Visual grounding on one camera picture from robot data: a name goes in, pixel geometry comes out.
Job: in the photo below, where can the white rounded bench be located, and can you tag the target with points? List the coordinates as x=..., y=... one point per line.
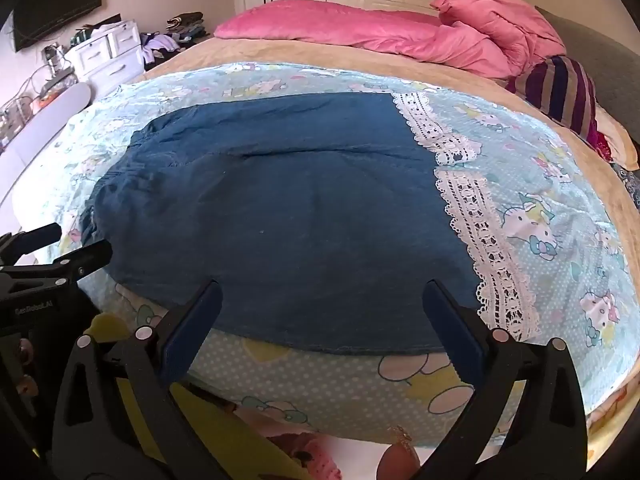
x=45, y=125

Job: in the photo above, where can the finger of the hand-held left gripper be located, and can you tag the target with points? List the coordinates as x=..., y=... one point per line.
x=35, y=241
x=85, y=259

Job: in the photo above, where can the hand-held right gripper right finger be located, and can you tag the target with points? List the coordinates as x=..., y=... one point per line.
x=455, y=335

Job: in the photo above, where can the light blue cartoon printed blanket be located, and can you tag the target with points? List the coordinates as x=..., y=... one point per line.
x=550, y=210

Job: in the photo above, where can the person's left hand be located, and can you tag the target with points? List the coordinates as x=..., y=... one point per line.
x=25, y=349

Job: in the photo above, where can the blue patterned cloth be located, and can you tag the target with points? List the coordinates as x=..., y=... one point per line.
x=629, y=182

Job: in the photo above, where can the black wall television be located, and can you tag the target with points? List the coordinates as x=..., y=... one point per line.
x=55, y=0

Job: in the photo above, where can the pink duvet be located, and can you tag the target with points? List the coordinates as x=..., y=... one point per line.
x=400, y=35

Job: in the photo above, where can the small desk clutter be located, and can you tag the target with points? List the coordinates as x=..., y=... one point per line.
x=52, y=60

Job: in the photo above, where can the white drawer cabinet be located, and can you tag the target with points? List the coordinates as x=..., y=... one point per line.
x=105, y=52

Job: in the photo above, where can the yellow pink printed blanket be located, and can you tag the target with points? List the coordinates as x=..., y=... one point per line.
x=225, y=430

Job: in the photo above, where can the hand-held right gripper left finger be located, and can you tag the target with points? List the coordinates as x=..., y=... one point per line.
x=192, y=332

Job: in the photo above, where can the dark clothes pile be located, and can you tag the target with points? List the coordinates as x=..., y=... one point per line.
x=182, y=27

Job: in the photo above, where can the purple striped cloth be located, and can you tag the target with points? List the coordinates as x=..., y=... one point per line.
x=560, y=90

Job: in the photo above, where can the cream and red cloth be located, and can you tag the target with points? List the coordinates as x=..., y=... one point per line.
x=620, y=145

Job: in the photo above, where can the blue pants with lace hem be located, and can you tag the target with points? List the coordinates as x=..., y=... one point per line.
x=300, y=210

